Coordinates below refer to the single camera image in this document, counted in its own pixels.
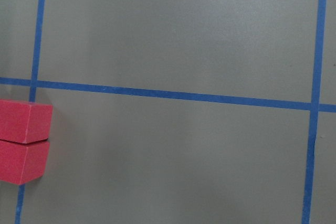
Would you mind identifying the red cube placed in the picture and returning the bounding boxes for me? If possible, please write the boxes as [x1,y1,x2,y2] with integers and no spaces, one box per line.
[1,99,53,144]
[1,140,50,185]

